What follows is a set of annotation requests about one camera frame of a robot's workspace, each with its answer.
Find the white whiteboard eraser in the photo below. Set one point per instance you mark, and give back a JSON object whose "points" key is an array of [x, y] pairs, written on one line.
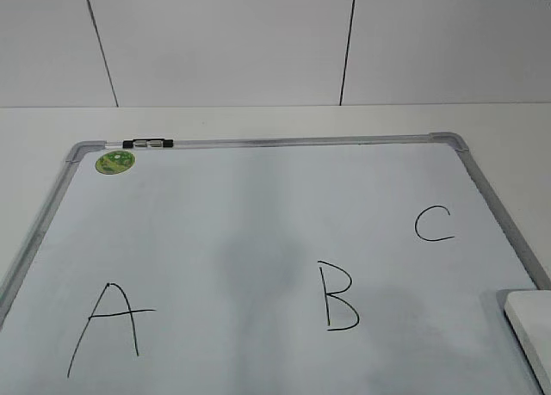
{"points": [[528, 314]]}

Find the round green sticker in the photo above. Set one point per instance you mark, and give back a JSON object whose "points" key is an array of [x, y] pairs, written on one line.
{"points": [[115, 162]]}

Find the white whiteboard with grey frame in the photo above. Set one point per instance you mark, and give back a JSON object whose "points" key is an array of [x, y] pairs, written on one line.
{"points": [[290, 266]]}

